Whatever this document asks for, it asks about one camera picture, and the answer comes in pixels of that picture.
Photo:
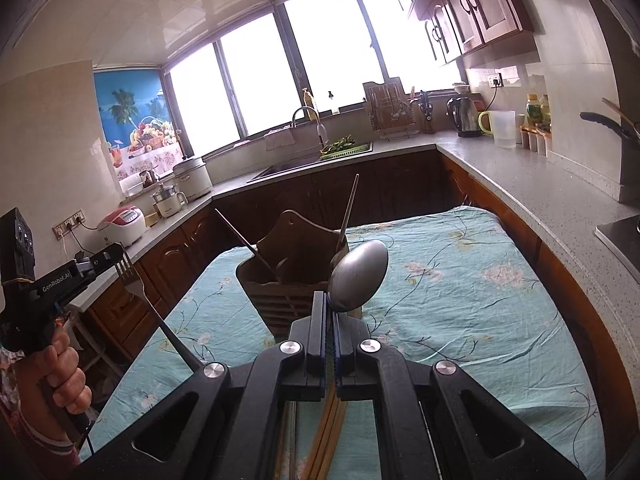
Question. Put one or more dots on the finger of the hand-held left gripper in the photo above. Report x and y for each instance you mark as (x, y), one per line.
(100, 260)

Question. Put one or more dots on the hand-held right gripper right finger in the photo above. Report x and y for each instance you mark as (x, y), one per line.
(341, 347)

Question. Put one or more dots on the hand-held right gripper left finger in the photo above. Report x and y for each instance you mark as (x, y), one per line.
(320, 325)

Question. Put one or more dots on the metal fork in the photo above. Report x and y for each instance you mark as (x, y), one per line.
(142, 295)

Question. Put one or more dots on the metal spoon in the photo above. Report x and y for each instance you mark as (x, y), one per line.
(357, 275)

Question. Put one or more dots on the wooden utensil holder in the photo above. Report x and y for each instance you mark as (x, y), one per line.
(282, 260)

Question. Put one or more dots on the wooden chopstick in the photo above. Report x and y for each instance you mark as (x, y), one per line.
(325, 440)
(338, 422)
(350, 207)

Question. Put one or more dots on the person's left hand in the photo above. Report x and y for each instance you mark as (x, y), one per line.
(62, 365)

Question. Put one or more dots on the white and pink rice cooker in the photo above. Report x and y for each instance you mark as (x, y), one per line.
(120, 225)

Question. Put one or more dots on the small yellow cup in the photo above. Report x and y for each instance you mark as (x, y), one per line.
(151, 219)

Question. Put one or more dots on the white container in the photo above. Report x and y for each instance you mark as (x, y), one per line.
(131, 185)

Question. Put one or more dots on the small electric pot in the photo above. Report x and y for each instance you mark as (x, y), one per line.
(167, 205)

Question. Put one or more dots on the teal floral tablecloth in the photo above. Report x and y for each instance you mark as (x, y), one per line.
(450, 310)

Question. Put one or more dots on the dark thin chopstick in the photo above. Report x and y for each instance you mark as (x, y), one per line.
(240, 237)

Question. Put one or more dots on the dark wooden base cabinets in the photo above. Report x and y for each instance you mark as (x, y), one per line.
(390, 185)

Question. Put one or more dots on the kitchen sink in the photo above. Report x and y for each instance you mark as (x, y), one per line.
(285, 167)

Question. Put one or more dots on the green vegetable basket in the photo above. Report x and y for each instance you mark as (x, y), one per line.
(345, 146)

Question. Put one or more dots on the dish cloth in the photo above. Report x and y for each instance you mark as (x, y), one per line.
(279, 139)

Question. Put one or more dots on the steel faucet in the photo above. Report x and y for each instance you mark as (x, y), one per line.
(320, 130)

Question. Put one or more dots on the wooden dish rack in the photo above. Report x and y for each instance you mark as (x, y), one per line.
(397, 122)

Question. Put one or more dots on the yellow soap bottle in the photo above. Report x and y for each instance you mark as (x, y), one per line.
(309, 105)

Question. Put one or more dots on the small bottle with black top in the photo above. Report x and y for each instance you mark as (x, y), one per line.
(329, 104)

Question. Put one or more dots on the large kitchen window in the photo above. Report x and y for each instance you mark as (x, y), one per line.
(250, 85)

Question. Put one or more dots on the knife block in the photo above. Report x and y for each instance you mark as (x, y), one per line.
(427, 120)

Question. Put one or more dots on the wooden cutting board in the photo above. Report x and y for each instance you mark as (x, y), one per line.
(382, 92)

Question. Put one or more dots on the steel electric kettle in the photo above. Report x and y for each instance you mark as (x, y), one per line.
(465, 117)

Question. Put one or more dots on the grey speckled countertop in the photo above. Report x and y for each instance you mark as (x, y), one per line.
(550, 200)

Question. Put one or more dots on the pink container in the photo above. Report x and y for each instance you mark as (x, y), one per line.
(480, 106)

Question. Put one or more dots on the white bowl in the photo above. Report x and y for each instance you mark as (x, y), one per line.
(462, 89)

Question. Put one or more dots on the spice jar rack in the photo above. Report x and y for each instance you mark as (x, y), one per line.
(535, 141)

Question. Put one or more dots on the steel stove top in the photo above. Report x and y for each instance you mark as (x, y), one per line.
(622, 240)

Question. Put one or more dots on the yellow condiment bottle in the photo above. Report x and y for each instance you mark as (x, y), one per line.
(545, 112)

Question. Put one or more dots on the wooden upper cabinets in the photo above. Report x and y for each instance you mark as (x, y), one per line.
(475, 5)

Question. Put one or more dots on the wooden spatula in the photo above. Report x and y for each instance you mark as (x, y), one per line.
(617, 110)

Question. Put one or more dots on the wall socket with plugs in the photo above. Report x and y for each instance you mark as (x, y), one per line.
(67, 222)

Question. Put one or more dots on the tropical fruit wall poster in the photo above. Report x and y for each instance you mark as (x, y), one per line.
(130, 105)

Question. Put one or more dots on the white wall socket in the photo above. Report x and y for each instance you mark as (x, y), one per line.
(495, 79)

